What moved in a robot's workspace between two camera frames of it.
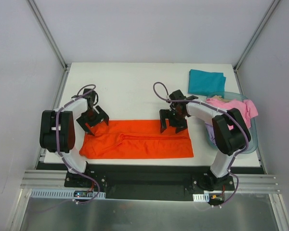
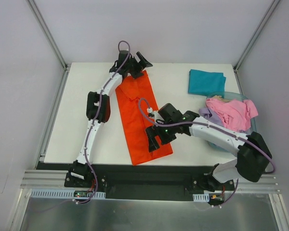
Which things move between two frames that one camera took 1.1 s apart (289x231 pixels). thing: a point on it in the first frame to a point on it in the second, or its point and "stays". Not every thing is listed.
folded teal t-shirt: (206, 83) stays
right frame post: (256, 34) stays
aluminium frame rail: (53, 179) stays
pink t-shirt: (245, 107) stays
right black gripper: (173, 119) to (159, 135)
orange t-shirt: (137, 139) to (136, 100)
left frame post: (46, 32) stays
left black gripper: (92, 118) to (135, 66)
